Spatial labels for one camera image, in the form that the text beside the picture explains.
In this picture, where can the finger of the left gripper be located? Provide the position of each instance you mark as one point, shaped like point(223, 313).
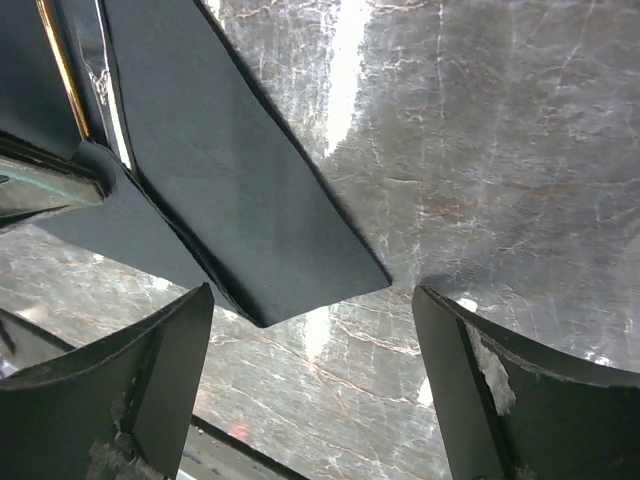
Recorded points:
point(36, 184)

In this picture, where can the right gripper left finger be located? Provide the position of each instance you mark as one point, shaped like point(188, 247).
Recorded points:
point(117, 408)

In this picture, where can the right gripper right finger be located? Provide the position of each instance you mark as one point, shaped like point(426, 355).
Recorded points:
point(509, 407)

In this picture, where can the gold spoon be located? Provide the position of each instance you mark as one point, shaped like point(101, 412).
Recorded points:
point(58, 49)

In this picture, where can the silver table knife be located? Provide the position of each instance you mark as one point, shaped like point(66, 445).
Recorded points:
point(89, 34)

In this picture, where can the black paper napkin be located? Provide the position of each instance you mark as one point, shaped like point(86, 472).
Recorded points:
point(220, 191)

